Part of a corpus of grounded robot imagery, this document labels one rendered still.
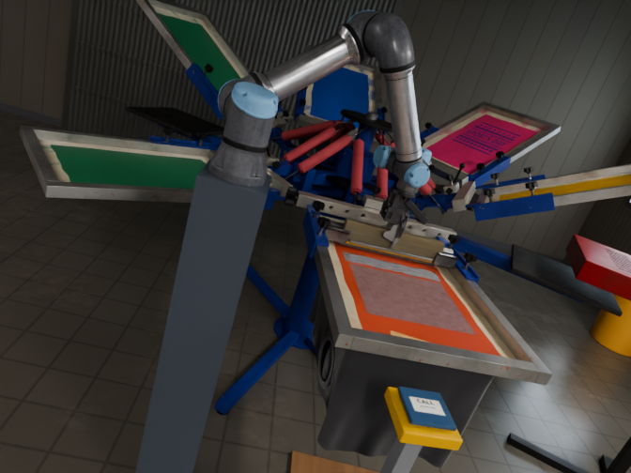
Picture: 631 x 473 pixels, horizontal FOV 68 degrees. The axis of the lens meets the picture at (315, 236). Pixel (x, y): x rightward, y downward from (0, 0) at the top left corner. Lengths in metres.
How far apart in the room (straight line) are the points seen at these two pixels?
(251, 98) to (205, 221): 0.33
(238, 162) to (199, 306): 0.42
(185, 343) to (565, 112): 5.19
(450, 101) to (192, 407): 4.52
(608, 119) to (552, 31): 1.21
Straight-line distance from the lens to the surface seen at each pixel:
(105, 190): 1.58
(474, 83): 5.51
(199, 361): 1.44
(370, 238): 1.66
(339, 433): 1.46
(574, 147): 6.11
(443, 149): 3.11
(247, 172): 1.19
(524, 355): 1.42
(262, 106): 1.17
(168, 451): 1.70
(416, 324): 1.35
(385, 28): 1.32
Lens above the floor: 1.56
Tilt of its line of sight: 21 degrees down
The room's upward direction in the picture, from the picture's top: 18 degrees clockwise
